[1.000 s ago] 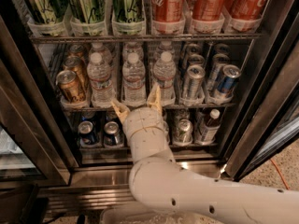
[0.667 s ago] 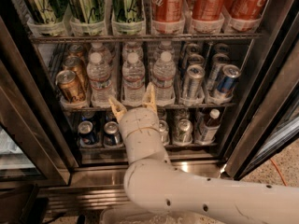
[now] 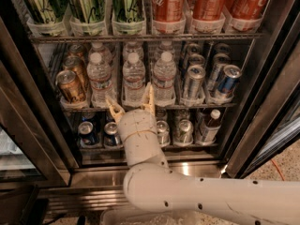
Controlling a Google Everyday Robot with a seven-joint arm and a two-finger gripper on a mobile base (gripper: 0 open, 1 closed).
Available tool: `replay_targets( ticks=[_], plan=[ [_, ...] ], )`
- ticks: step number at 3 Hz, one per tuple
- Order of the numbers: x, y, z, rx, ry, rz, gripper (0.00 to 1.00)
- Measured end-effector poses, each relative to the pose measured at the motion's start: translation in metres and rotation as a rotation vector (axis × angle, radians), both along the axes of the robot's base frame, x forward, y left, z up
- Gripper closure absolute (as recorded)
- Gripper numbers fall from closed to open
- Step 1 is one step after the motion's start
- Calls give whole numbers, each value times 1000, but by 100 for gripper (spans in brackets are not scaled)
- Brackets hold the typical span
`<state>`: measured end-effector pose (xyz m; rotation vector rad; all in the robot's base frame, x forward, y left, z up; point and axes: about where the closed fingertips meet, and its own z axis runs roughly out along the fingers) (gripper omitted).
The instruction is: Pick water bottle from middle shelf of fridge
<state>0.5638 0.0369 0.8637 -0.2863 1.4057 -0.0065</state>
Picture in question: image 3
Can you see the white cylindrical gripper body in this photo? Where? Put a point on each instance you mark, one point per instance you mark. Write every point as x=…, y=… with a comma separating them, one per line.
x=135, y=122

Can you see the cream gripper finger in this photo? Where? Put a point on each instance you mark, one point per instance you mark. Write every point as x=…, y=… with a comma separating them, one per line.
x=148, y=99
x=116, y=110

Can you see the water bottle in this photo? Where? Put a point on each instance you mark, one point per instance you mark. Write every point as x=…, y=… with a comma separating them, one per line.
x=163, y=77
x=101, y=80
x=99, y=47
x=164, y=46
x=133, y=80
x=132, y=47

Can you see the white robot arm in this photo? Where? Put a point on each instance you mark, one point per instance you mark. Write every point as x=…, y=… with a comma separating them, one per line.
x=152, y=186

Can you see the brown drink bottle white cap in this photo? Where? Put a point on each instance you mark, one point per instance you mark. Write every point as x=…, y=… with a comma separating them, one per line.
x=208, y=128

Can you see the stainless steel fridge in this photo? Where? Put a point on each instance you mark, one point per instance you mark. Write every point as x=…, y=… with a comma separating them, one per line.
x=73, y=179

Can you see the right green sparkling water can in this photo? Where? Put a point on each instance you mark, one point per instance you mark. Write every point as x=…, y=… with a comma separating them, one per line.
x=128, y=11

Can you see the green sparkling water can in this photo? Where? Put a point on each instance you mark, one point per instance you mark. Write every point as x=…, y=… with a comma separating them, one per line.
x=47, y=11
x=128, y=11
x=88, y=11

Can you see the middle green sparkling water can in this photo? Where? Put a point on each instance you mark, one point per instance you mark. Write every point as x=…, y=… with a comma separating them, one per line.
x=88, y=11

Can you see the open fridge glass door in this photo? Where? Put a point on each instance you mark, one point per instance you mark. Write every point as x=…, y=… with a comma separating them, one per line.
x=271, y=124

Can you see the left green sparkling water can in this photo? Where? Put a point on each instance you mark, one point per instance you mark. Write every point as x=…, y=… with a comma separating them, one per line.
x=47, y=11

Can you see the middle green-white soda can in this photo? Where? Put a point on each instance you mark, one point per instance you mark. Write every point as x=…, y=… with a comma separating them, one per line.
x=163, y=133

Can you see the green-white soda can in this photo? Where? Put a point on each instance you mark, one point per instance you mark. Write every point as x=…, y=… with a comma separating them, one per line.
x=163, y=133
x=183, y=132

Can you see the blue soda can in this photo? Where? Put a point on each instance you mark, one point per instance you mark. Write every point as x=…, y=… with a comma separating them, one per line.
x=87, y=133
x=111, y=135

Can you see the left blue soda can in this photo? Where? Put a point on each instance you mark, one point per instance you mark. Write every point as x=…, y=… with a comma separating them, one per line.
x=87, y=133

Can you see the right green-white soda can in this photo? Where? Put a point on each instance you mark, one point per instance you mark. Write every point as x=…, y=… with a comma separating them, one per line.
x=183, y=132

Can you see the front gold can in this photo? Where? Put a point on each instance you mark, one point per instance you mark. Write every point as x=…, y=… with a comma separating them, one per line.
x=70, y=86

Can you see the gold can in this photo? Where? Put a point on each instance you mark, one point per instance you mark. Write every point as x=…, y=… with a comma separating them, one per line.
x=77, y=49
x=76, y=64
x=70, y=86

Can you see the front silver energy can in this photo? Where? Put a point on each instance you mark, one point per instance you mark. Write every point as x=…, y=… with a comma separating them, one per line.
x=193, y=82

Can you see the silver energy can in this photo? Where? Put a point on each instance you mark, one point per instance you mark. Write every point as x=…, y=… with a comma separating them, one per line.
x=190, y=60
x=193, y=82

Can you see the middle silver energy can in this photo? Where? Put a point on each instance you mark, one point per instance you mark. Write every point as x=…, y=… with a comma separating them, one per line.
x=190, y=60

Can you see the middle gold can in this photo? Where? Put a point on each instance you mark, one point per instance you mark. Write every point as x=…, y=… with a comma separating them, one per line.
x=76, y=64

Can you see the rear gold can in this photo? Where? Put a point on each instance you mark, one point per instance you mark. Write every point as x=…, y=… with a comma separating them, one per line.
x=77, y=49

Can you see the front blue energy can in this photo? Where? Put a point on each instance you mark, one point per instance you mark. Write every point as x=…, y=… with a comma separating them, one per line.
x=228, y=80

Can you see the blue energy can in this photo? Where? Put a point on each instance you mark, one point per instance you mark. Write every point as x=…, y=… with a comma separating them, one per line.
x=220, y=60
x=228, y=80

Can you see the middle blue energy can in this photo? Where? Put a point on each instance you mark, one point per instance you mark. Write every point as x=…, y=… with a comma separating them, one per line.
x=220, y=60

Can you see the left red cola can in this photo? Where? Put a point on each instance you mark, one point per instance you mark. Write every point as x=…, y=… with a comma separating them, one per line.
x=167, y=11

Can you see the red cola can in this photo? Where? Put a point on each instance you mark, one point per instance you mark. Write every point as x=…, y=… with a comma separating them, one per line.
x=247, y=9
x=207, y=10
x=167, y=11

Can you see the middle red cola can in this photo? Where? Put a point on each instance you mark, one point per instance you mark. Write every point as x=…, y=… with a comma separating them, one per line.
x=207, y=10

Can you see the right red cola can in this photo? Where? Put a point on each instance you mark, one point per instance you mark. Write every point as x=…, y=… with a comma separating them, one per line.
x=247, y=9

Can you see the middle wire shelf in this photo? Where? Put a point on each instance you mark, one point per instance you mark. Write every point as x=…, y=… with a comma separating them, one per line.
x=170, y=107

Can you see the wire shelf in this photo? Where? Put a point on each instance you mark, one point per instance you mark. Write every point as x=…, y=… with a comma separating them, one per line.
x=170, y=107
x=143, y=38

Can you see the top wire shelf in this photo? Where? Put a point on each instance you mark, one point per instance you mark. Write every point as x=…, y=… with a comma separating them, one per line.
x=143, y=38

